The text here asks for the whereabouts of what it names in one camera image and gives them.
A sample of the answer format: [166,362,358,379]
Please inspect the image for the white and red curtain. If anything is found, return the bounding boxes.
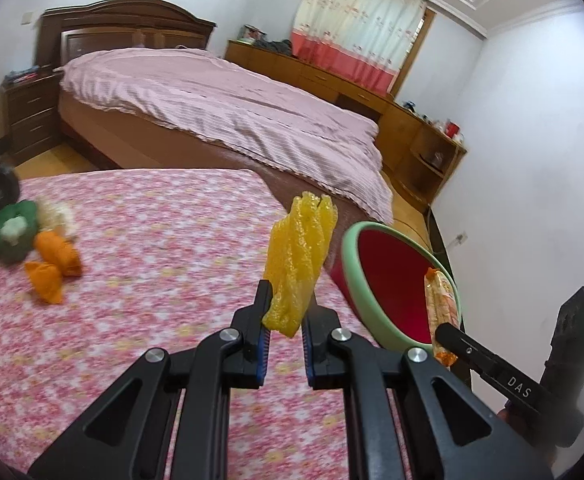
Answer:
[292,0,427,96]

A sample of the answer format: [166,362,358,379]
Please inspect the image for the colourful photo box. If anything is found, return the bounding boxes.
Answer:
[239,24,267,45]

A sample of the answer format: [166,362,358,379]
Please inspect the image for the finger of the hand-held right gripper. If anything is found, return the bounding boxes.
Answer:
[434,322,503,386]

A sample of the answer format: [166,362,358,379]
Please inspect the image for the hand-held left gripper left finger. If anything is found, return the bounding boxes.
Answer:
[26,280,275,480]

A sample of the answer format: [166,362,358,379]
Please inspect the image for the stack of magazines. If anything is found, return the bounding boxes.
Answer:
[6,66,42,85]

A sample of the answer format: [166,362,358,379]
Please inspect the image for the person's right hand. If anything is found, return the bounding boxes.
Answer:
[497,406,568,466]

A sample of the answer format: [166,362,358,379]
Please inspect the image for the green plush toy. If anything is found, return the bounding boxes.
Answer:
[0,200,40,263]

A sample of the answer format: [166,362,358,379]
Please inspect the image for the white fluffy plush piece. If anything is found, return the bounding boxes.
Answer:
[36,199,76,235]

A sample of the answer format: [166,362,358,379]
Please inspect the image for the dark wooden nightstand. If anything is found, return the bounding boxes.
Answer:
[0,71,65,166]

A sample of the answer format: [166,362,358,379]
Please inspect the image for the long wooden cabinet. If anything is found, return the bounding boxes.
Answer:
[224,39,468,211]

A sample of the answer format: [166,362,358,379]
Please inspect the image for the green and red basin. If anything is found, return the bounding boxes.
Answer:
[329,221,465,353]

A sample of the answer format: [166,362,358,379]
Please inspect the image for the dark cloth pile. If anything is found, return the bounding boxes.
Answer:
[259,39,295,56]

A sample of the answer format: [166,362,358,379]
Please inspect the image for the yellow foam fruit net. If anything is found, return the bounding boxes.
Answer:
[262,192,339,338]

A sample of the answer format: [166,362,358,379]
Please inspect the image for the orange snack packet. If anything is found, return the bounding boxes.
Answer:
[424,267,462,366]

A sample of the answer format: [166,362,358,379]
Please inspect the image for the bed with pink cover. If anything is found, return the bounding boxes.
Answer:
[59,47,395,226]

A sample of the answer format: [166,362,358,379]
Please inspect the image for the orange plush piece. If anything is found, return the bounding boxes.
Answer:
[34,230,83,277]
[24,261,66,305]

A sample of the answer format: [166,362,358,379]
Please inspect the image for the pink floral bedsheet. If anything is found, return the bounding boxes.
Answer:
[0,167,413,480]

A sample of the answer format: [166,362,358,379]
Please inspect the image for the wooden bed headboard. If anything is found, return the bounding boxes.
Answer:
[36,0,217,73]

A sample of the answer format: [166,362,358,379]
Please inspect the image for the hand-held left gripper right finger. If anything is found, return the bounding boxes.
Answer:
[302,295,555,480]

